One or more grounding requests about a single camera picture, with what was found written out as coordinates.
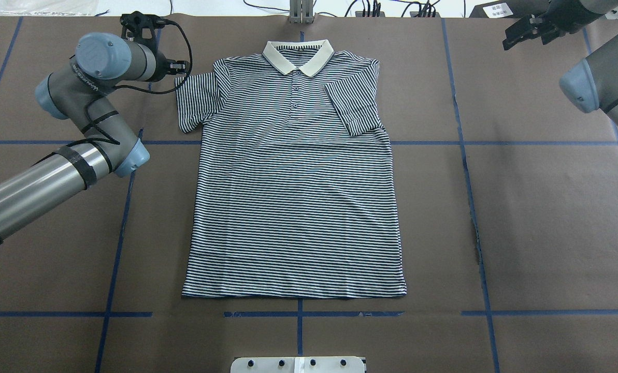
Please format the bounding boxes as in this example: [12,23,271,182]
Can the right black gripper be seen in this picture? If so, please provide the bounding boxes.
[502,15,560,50]

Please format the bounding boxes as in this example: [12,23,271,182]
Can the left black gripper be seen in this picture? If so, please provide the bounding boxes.
[158,58,190,81]

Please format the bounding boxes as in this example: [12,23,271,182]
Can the striped polo shirt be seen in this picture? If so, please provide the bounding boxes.
[175,40,407,299]

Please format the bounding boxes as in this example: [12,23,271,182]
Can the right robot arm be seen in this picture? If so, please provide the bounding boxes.
[502,1,618,127]

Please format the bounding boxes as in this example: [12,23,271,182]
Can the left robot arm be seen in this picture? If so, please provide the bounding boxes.
[0,31,193,245]

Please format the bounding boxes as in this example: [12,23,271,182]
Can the brown paper table cover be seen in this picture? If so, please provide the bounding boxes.
[0,16,618,373]

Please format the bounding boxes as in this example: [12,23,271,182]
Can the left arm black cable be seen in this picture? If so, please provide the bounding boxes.
[78,20,193,148]

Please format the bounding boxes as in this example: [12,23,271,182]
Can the aluminium frame post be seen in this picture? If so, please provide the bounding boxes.
[288,0,315,24]

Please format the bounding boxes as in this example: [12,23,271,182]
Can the white camera pole base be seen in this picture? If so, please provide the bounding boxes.
[230,356,367,372]

